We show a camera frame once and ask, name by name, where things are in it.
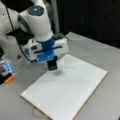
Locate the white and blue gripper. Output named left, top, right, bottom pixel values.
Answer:
left=25, top=35, right=70, bottom=64

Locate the black whiteboard eraser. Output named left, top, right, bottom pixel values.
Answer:
left=47, top=60, right=57, bottom=71

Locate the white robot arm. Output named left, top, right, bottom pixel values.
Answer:
left=18, top=0, right=68, bottom=62

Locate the orange small object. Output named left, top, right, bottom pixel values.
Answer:
left=4, top=76, right=15, bottom=84

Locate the white whiteboard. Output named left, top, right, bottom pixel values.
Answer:
left=21, top=54, right=108, bottom=120

